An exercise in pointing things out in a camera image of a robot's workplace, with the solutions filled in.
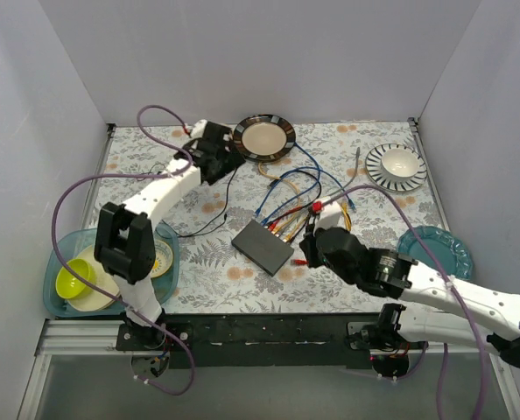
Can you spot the lime green bowl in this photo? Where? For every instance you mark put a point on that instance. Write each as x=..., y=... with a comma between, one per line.
x=68, y=286

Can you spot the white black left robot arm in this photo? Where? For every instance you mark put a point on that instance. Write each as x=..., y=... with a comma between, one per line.
x=125, y=244

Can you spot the teal scalloped plate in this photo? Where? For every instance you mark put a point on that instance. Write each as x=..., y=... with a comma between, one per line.
x=452, y=253

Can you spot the dark rimmed beige plate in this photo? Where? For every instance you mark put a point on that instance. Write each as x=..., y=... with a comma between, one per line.
x=264, y=138

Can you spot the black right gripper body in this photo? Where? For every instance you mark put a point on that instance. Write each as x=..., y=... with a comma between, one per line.
x=309, y=243

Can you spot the daisy patterned glass bowl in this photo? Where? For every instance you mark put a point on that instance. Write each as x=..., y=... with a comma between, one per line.
x=164, y=259

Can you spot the small white bowl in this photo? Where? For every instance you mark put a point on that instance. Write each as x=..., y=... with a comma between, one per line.
x=400, y=164

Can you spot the cream plate in tray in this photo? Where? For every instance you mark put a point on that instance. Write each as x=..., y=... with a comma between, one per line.
x=91, y=300

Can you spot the dark grey network switch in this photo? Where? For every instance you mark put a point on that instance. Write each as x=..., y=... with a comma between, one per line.
x=262, y=247

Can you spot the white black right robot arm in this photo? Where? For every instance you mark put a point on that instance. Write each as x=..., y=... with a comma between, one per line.
x=423, y=305

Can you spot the aluminium frame rail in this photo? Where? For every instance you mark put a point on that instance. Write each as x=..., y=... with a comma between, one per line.
x=103, y=336

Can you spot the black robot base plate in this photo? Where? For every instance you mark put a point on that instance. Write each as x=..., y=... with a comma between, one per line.
x=283, y=355

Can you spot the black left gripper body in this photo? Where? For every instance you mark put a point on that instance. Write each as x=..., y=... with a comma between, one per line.
x=224, y=157

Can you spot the blue striped white plate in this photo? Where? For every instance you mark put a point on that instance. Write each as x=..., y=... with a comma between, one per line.
x=382, y=179

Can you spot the cream square panda dish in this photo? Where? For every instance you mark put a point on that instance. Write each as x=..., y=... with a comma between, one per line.
x=230, y=140

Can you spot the teal transparent plastic tray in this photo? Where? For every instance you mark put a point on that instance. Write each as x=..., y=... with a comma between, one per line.
x=72, y=244

